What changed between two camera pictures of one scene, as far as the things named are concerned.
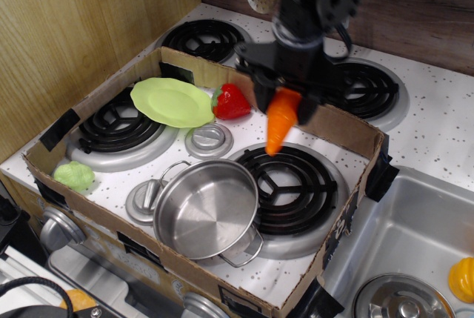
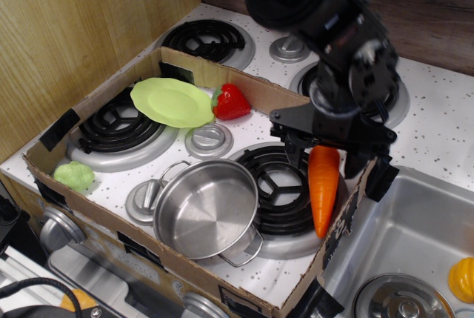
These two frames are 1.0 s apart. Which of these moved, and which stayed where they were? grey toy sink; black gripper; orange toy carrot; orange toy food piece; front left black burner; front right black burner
Moved: black gripper; orange toy carrot
Stayed: grey toy sink; front right black burner; orange toy food piece; front left black burner
